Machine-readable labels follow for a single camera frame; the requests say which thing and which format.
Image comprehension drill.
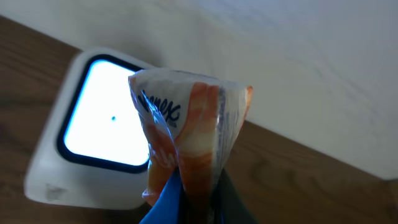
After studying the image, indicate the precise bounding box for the orange tissue pack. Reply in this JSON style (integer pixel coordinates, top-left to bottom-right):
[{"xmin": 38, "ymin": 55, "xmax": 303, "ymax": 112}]
[{"xmin": 128, "ymin": 68, "xmax": 252, "ymax": 223}]

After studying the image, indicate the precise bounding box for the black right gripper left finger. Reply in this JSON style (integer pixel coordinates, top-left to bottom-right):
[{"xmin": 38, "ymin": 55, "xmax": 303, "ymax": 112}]
[{"xmin": 139, "ymin": 169, "xmax": 182, "ymax": 224}]

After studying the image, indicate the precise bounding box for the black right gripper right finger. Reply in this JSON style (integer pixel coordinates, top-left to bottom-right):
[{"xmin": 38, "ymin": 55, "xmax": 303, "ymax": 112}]
[{"xmin": 217, "ymin": 169, "xmax": 257, "ymax": 224}]

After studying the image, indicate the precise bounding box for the white barcode scanner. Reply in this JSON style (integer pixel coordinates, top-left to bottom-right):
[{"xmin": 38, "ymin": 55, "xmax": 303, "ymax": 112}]
[{"xmin": 24, "ymin": 48, "xmax": 150, "ymax": 210}]

